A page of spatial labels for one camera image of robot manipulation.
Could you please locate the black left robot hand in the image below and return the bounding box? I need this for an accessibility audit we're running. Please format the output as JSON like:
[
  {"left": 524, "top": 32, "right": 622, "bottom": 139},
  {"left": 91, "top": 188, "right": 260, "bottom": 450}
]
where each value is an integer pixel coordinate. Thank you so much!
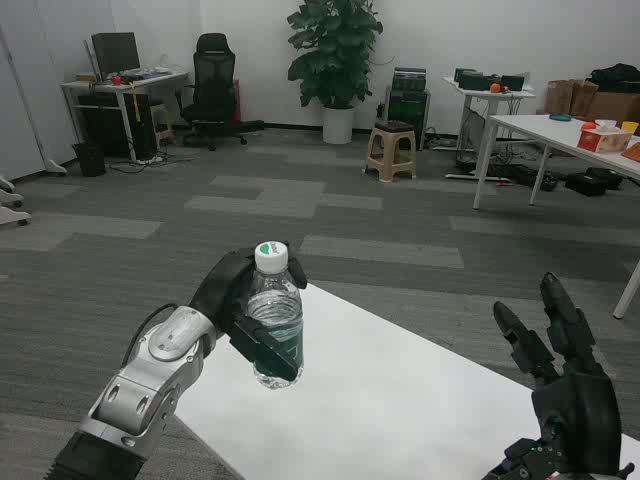
[{"left": 188, "top": 242, "right": 308, "bottom": 386}]

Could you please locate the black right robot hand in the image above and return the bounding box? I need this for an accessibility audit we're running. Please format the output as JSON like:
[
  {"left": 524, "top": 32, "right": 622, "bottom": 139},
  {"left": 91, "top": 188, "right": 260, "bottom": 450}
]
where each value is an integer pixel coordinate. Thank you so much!
[{"left": 482, "top": 272, "right": 632, "bottom": 480}]

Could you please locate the clear water bottle green label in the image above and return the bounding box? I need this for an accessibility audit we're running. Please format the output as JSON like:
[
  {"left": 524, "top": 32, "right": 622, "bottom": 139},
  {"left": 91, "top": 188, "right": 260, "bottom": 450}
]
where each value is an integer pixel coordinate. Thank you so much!
[{"left": 246, "top": 240, "right": 305, "bottom": 391}]

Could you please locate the small beige stool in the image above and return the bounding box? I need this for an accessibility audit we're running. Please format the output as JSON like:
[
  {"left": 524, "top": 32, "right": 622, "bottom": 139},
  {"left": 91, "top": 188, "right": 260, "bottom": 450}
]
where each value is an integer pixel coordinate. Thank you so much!
[{"left": 149, "top": 102, "right": 176, "bottom": 146}]

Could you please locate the black waste bin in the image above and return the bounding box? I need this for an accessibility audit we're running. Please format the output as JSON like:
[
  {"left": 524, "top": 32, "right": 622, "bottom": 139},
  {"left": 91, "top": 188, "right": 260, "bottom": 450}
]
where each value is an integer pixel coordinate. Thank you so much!
[{"left": 71, "top": 141, "right": 107, "bottom": 178}]

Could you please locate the black mesh office chair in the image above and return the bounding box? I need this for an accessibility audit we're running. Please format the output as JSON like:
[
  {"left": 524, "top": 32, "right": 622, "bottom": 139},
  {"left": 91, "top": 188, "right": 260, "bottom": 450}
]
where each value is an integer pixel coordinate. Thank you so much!
[{"left": 174, "top": 32, "right": 266, "bottom": 152}]

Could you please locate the green plant in white pot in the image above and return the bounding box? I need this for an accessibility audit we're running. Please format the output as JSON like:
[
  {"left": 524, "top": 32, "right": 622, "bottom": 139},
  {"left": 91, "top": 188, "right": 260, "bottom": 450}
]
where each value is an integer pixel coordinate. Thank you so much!
[{"left": 286, "top": 0, "right": 385, "bottom": 146}]

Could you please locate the black hard case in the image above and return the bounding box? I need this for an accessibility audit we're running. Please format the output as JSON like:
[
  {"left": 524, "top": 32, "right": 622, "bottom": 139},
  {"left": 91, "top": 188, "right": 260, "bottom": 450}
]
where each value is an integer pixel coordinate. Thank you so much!
[
  {"left": 584, "top": 167, "right": 624, "bottom": 191},
  {"left": 566, "top": 172, "right": 609, "bottom": 197}
]

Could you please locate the white desk with monitor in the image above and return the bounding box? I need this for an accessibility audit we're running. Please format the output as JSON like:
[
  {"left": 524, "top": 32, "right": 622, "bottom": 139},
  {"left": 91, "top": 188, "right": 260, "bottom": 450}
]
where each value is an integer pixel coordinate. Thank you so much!
[{"left": 59, "top": 69, "right": 191, "bottom": 164}]

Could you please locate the white caster base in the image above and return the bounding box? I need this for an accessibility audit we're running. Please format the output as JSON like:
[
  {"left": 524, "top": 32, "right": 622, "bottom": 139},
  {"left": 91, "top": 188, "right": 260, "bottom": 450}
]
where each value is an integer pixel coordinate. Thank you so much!
[{"left": 0, "top": 174, "right": 32, "bottom": 227}]

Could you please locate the black power adapter bundle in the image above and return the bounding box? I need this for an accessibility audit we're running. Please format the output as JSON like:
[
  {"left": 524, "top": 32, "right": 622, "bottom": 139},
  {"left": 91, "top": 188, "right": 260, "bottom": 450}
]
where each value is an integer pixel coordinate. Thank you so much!
[{"left": 509, "top": 167, "right": 559, "bottom": 192}]

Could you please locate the beige plastic stool brown seat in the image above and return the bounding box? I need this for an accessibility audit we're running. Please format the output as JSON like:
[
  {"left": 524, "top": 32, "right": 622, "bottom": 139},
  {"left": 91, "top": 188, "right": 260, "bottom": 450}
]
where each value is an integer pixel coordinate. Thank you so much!
[{"left": 363, "top": 119, "right": 418, "bottom": 184}]

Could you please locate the white partition panel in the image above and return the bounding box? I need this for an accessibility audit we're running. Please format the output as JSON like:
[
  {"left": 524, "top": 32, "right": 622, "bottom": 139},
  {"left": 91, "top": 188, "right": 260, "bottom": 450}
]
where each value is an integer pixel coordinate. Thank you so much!
[{"left": 0, "top": 22, "right": 69, "bottom": 177}]

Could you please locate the orange and white tissue box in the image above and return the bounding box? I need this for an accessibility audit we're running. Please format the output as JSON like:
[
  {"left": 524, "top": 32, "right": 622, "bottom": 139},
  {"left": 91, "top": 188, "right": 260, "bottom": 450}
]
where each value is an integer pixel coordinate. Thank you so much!
[{"left": 577, "top": 119, "right": 634, "bottom": 154}]

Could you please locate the black computer monitor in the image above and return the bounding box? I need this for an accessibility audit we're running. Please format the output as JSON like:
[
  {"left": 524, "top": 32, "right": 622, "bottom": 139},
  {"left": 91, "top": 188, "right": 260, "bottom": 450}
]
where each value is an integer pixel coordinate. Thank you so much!
[{"left": 90, "top": 32, "right": 142, "bottom": 84}]

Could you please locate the green and black equipment case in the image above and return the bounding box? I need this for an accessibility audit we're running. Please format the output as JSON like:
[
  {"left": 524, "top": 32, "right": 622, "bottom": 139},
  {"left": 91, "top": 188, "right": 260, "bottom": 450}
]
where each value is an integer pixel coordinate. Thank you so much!
[{"left": 387, "top": 87, "right": 432, "bottom": 151}]

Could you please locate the long white table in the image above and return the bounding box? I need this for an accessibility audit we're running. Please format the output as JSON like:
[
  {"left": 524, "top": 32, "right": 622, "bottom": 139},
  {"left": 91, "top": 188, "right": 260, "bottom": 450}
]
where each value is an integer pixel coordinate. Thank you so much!
[{"left": 472, "top": 113, "right": 640, "bottom": 211}]

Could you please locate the black radio box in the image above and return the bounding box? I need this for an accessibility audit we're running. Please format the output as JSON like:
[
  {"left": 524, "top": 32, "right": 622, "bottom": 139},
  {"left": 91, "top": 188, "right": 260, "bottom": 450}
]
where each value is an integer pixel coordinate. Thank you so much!
[{"left": 392, "top": 67, "right": 428, "bottom": 92}]

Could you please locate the brown cardboard box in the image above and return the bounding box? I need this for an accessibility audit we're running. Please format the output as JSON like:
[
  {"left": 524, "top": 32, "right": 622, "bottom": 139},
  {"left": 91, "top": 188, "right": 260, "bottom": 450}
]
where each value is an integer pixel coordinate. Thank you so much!
[{"left": 584, "top": 90, "right": 640, "bottom": 129}]

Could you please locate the brown paper bag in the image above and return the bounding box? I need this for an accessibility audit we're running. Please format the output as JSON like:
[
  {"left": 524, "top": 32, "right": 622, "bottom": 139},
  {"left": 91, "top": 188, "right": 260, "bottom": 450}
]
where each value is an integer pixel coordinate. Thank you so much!
[
  {"left": 569, "top": 79, "right": 600, "bottom": 117},
  {"left": 543, "top": 79, "right": 574, "bottom": 115}
]

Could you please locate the white standing desk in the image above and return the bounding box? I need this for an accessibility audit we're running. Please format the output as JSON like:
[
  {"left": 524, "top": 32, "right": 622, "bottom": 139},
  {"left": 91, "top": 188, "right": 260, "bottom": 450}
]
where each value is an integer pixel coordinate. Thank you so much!
[{"left": 442, "top": 75, "right": 537, "bottom": 181}]

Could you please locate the black bag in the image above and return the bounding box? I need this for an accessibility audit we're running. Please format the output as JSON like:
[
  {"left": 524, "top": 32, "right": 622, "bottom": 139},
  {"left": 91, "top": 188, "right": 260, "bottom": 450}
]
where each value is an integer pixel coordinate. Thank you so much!
[{"left": 589, "top": 63, "right": 640, "bottom": 94}]

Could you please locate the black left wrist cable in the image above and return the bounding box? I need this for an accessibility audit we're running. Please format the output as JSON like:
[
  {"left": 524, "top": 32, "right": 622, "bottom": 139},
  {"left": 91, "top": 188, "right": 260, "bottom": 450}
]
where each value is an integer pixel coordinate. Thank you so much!
[{"left": 121, "top": 302, "right": 180, "bottom": 369}]

